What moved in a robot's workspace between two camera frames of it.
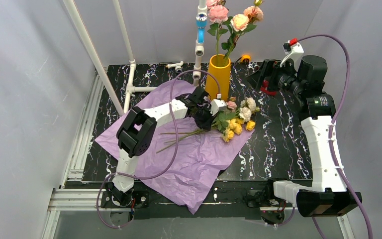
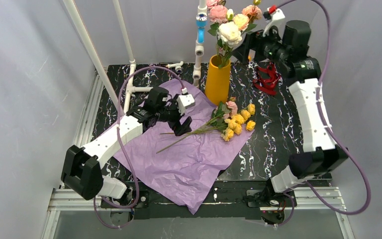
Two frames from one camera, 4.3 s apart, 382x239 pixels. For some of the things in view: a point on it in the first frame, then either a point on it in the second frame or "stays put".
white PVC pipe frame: [129, 88] stays put
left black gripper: [203, 111] → [178, 119]
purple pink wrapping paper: [188, 160] stays put
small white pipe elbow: [178, 66] stays put
